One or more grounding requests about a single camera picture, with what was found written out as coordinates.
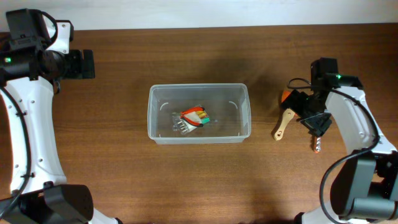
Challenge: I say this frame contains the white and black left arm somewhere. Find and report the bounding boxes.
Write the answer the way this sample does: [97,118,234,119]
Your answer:
[1,9,119,223]

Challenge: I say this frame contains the orange socket rail with sockets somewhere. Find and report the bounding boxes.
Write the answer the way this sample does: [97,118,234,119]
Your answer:
[313,137,322,153]

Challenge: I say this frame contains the clear pack of coloured bits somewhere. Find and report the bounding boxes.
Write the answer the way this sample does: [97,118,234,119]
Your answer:
[172,105,210,135]

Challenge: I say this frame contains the red handled pliers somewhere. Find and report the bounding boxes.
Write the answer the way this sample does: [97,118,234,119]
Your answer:
[179,106,210,128]

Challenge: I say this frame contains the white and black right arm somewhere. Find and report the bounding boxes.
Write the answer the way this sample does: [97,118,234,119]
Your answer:
[276,58,397,224]

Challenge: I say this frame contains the clear plastic storage box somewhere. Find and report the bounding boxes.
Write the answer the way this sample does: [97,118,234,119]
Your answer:
[147,83,251,144]

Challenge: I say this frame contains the orange scraper with wooden handle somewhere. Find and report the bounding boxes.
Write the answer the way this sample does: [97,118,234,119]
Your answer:
[273,90,295,141]

